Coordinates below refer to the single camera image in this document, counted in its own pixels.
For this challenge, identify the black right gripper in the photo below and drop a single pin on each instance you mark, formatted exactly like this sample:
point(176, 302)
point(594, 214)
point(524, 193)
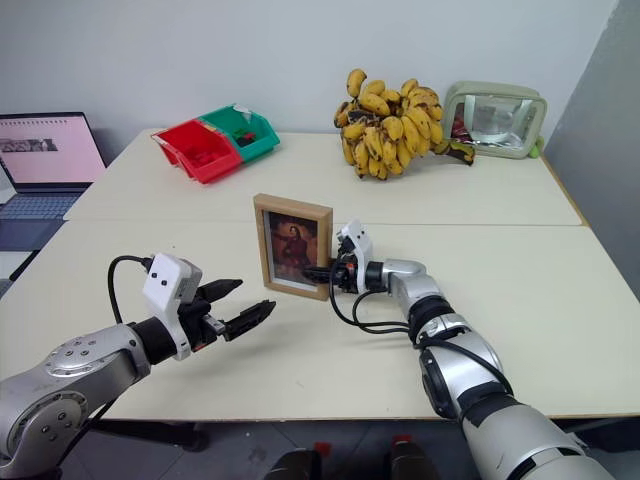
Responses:
point(345, 277)

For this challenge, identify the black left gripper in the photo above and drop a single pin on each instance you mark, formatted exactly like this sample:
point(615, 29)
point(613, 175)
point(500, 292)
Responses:
point(200, 320)

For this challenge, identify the wooden picture frame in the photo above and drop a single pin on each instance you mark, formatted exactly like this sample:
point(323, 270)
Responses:
point(292, 250)

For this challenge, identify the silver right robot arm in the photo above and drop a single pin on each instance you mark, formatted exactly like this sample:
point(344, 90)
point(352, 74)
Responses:
point(475, 360)

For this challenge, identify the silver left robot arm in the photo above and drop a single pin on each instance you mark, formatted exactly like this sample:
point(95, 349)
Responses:
point(75, 360)

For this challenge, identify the green plastic storage bin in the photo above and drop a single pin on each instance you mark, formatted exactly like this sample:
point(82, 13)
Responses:
point(260, 142)

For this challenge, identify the yellow banana bunch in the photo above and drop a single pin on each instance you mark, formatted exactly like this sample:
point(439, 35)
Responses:
point(385, 130)

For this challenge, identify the red plastic storage bin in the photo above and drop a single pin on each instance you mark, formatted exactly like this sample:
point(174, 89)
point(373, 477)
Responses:
point(210, 150)

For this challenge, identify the small red black parts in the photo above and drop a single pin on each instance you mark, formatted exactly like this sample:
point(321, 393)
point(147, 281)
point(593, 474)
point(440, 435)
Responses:
point(245, 134)

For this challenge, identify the dark rounded shape red cap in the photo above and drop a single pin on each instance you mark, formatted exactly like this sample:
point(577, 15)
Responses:
point(297, 465)
point(412, 462)

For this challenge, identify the red packet in pouch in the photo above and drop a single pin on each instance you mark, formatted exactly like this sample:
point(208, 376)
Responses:
point(461, 131)

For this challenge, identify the dark grey side desk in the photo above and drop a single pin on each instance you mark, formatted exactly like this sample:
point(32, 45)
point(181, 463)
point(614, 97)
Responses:
point(25, 235)

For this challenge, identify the clear green-trimmed pouch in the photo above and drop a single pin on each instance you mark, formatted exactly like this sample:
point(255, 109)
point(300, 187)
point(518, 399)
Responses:
point(495, 120)

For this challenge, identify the open laptop computer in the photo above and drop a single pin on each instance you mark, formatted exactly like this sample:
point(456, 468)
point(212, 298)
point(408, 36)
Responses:
point(47, 150)

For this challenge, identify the small green ball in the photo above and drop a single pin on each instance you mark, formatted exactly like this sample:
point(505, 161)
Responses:
point(537, 148)

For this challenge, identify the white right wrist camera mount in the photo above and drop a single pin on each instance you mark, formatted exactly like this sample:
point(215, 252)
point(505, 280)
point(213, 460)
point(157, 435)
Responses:
point(357, 242)

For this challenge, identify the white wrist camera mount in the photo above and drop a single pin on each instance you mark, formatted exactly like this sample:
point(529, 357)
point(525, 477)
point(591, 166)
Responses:
point(357, 242)
point(162, 280)

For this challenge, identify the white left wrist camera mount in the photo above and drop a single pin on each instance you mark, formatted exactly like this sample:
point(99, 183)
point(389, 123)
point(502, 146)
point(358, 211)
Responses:
point(162, 280)

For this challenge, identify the black table frame bar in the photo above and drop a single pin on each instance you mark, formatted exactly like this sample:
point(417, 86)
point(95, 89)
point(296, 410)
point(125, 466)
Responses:
point(150, 432)

